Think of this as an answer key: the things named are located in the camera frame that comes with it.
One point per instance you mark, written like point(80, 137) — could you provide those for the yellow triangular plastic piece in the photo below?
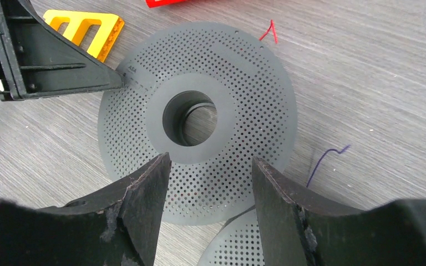
point(78, 24)

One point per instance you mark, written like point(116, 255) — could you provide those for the left red bin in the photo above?
point(160, 3)

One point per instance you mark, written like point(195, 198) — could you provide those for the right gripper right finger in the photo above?
point(300, 227)

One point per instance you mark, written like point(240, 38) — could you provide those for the grey spool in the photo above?
point(213, 97)
point(237, 243)

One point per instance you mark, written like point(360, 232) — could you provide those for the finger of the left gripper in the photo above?
point(51, 65)

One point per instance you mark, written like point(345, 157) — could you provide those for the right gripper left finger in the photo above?
point(116, 225)

